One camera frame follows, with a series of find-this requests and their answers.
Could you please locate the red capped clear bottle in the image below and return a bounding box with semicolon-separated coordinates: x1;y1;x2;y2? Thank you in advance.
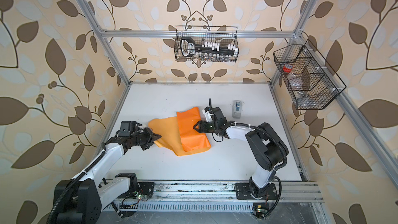
283;63;307;97

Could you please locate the aluminium frame post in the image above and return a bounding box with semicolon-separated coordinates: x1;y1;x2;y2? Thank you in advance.
75;0;130;87

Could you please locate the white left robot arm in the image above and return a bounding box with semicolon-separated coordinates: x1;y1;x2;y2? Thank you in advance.
47;121;161;224

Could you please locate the grey tape dispenser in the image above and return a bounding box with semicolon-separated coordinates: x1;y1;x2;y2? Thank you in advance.
232;101;242;119

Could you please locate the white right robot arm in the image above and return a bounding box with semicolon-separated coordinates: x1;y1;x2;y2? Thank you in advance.
193;106;289;199

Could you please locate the orange wrapping paper sheet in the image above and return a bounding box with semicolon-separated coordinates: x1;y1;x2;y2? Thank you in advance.
148;107;211;157

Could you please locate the black wire basket right wall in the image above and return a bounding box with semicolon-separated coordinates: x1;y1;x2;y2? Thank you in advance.
273;40;346;110

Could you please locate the black white tool in basket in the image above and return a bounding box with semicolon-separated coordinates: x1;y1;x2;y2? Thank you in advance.
179;37;239;58

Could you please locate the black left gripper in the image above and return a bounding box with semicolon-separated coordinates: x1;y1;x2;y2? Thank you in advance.
130;127;162;150

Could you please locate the black wire basket back wall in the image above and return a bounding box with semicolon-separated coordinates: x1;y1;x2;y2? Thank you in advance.
174;24;239;63

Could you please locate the black wire basket wall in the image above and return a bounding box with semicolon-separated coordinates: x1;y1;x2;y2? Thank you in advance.
273;40;346;110
174;24;239;63

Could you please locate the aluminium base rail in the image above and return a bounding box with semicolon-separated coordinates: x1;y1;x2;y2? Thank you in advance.
66;179;324;203

